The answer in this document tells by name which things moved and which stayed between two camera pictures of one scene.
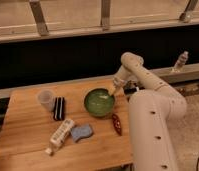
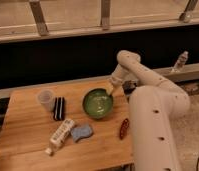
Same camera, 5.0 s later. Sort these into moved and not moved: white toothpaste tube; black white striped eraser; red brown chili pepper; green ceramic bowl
Moved: red brown chili pepper
Not moved: black white striped eraser; white toothpaste tube; green ceramic bowl
